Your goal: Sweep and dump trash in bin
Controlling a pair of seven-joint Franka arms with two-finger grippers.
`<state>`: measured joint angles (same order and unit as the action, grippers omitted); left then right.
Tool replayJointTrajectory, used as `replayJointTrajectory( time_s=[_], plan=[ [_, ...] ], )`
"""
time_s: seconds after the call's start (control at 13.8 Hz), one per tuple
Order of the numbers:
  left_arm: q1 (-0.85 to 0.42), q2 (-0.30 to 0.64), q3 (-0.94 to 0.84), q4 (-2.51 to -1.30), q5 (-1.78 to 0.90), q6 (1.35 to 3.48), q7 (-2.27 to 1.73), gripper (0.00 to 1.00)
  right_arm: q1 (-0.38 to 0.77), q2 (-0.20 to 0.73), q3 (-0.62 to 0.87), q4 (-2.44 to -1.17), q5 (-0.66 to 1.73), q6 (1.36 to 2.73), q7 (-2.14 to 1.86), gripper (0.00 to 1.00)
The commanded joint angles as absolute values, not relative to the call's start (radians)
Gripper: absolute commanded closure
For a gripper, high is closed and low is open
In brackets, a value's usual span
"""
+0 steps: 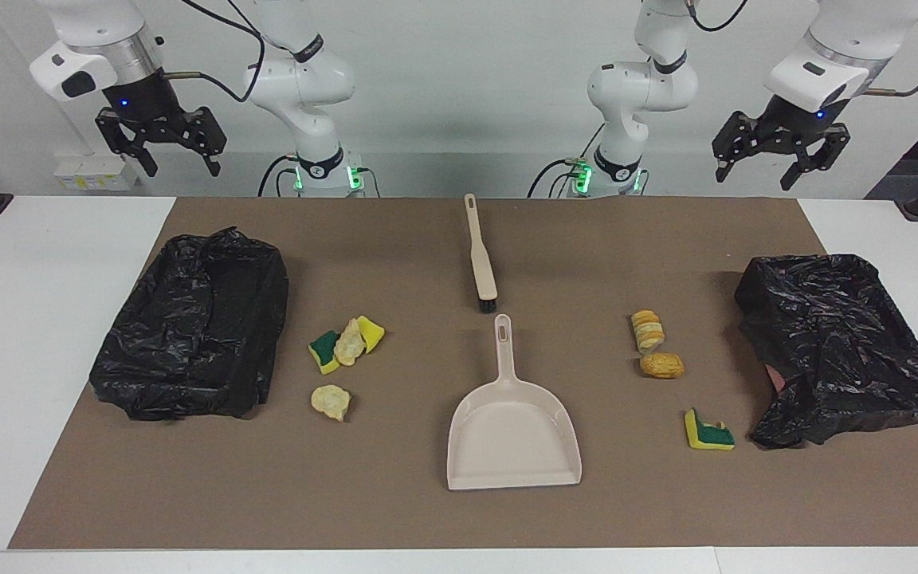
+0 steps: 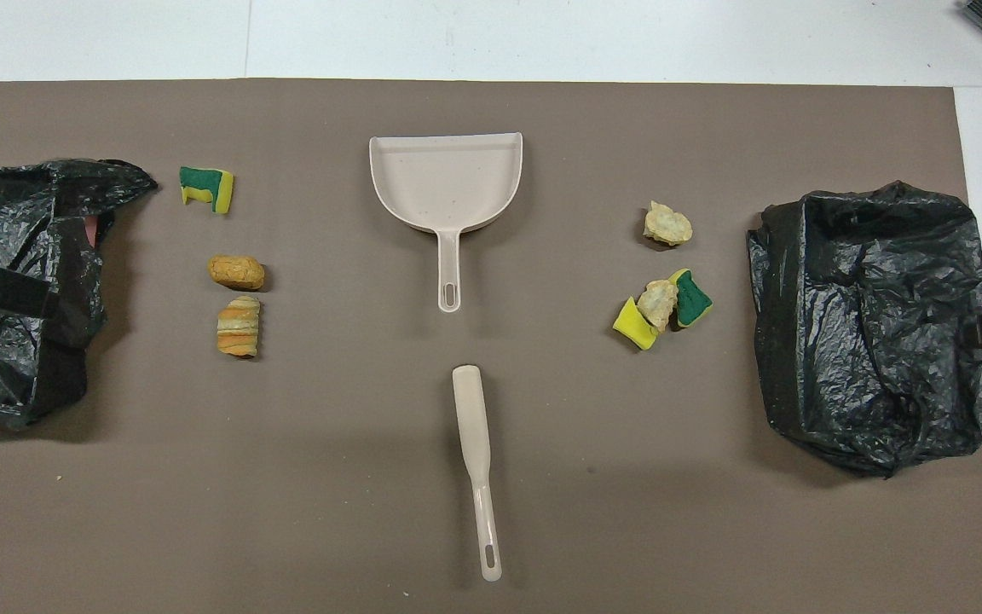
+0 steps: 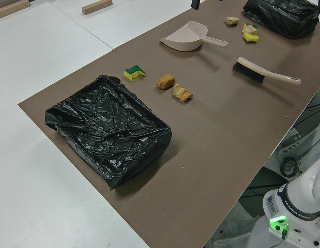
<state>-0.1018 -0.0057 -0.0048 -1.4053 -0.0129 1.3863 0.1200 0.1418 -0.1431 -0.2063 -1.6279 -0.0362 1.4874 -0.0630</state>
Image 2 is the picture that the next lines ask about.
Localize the green yellow sponge piece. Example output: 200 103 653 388
668 269 713 330
180 165 234 214

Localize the orange brown foam lump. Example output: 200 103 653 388
207 254 267 292

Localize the orange striped foam piece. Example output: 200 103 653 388
217 295 262 358

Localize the beige foam lump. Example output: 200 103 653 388
644 201 694 247
637 280 679 333

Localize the beige plastic dustpan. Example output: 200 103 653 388
369 132 524 314

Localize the beige hand brush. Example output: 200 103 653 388
452 365 503 582

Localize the brown table mat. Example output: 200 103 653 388
0 78 982 614

